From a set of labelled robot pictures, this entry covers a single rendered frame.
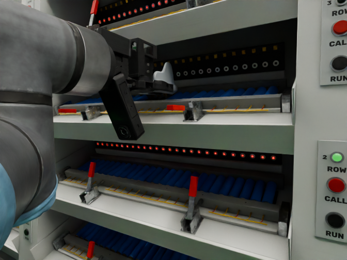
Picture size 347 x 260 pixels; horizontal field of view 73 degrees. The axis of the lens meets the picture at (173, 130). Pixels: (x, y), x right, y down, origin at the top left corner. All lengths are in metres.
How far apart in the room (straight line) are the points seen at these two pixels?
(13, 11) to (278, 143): 0.34
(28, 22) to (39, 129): 0.10
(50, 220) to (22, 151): 0.61
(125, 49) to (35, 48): 0.16
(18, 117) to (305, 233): 0.36
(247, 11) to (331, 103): 0.18
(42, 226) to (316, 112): 0.70
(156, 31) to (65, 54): 0.23
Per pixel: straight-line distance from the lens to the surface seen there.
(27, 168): 0.18
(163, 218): 0.48
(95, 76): 0.32
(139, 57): 0.39
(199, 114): 0.41
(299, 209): 0.36
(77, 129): 0.60
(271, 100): 0.40
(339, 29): 0.36
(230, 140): 0.38
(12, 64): 0.26
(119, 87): 0.37
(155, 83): 0.41
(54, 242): 0.80
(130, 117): 0.38
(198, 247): 0.44
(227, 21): 0.42
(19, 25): 0.27
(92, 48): 0.31
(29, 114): 0.26
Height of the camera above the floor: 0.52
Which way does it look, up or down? 1 degrees down
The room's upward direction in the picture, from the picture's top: 1 degrees clockwise
